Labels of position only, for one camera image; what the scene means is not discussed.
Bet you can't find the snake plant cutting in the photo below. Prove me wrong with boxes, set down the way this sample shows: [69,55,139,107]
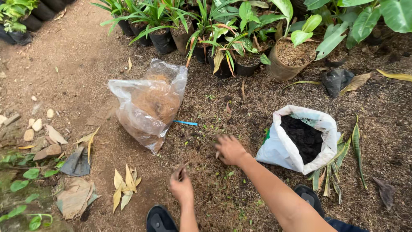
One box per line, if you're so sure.
[307,116,368,205]

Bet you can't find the row of black nursery bags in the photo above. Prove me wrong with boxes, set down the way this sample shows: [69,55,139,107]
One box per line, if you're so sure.
[0,0,76,46]

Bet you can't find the pile of small stones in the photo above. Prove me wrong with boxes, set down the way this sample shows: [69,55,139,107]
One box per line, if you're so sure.
[0,95,62,162]

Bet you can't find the dirty crumpled sack piece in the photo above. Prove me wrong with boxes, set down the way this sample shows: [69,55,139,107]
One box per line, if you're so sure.
[55,177,100,221]

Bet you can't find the white sack of black soil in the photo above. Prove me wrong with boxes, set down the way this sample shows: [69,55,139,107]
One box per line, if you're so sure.
[256,105,342,175]

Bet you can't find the person's left hand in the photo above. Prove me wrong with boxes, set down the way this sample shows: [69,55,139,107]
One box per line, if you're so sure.
[168,165,195,205]

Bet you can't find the person's left black sandal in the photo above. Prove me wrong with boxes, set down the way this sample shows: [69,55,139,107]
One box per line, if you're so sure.
[146,204,178,232]

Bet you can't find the long yellow dry leaf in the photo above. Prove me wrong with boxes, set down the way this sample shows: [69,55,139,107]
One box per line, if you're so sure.
[376,69,412,82]

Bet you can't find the crumpled black plastic bag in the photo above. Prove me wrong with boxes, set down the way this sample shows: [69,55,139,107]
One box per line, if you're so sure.
[321,68,355,98]

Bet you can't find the dry brown leaf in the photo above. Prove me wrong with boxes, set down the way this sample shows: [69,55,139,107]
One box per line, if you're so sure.
[339,72,373,96]

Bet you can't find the group of potted green plants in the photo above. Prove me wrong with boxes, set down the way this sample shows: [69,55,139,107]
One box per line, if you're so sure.
[91,0,412,78]

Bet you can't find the person's black sandal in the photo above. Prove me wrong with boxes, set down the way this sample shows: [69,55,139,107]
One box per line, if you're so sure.
[146,204,178,232]
[294,184,326,218]

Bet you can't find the dry yellow leaf cluster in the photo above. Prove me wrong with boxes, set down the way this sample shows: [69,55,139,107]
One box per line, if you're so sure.
[112,164,142,214]

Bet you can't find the dark dry leaf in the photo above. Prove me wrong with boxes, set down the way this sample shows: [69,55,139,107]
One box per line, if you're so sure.
[373,177,396,211]

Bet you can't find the person's right hand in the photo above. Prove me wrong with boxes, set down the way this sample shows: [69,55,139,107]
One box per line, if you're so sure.
[215,134,249,167]

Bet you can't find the person's blue trouser leg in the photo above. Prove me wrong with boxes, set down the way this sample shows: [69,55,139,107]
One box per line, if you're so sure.
[323,217,371,232]

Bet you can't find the brown pot with rice husk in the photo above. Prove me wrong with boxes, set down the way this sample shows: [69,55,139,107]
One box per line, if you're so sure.
[266,36,319,82]

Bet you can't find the person's right black sandal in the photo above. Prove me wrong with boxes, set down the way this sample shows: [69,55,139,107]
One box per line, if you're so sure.
[294,184,326,218]

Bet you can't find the grey flat plastic piece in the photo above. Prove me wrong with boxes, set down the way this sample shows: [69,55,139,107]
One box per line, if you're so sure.
[60,147,92,177]

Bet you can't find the clear plastic bag of coir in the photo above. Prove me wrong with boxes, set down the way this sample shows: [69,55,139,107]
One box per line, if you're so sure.
[108,58,188,154]

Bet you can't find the small green ground plants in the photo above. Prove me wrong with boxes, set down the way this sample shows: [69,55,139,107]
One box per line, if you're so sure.
[0,151,66,231]

